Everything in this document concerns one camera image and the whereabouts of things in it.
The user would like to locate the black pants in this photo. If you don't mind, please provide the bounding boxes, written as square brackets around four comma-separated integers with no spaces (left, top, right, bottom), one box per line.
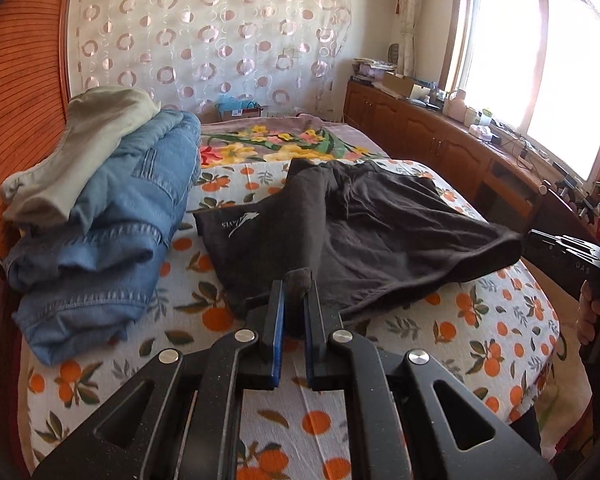
[194,158,522,338]

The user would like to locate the person's right hand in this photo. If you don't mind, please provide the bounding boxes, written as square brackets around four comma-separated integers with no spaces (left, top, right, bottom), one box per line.
[577,282,600,346]

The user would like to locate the wooden cabinet counter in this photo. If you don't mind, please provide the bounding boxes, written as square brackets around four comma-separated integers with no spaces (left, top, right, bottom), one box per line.
[343,79,596,243]

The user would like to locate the white bottle on counter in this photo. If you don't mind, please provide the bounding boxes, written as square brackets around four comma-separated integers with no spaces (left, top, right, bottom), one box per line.
[442,89,467,122]

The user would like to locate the folded blue jeans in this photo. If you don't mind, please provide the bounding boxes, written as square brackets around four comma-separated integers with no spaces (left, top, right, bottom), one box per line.
[4,110,201,366]

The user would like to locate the floral blanket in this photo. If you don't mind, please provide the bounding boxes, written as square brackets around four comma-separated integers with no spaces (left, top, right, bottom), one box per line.
[200,114,386,168]

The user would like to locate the cardboard box on counter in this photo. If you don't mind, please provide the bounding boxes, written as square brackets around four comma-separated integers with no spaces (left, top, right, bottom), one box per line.
[381,73,430,99]

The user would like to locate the cardboard box with blue item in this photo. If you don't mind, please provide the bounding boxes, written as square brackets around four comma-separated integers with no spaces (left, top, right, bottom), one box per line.
[215,96,263,122]

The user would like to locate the stack of papers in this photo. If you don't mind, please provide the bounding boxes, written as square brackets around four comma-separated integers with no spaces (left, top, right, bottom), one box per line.
[352,58,396,81]

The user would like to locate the folded beige pants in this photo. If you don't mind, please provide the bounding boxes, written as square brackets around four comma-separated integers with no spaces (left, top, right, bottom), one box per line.
[0,87,160,228]

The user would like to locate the beige window curtain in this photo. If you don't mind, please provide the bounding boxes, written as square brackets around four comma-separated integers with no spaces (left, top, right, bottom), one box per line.
[394,0,422,76]

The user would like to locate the pink circle-pattern curtain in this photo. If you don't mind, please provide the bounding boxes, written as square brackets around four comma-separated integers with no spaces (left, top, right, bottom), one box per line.
[68,0,352,118]

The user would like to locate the window with wooden frame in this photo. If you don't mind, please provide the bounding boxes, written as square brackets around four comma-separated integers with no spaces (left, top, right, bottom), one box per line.
[441,0,600,183]

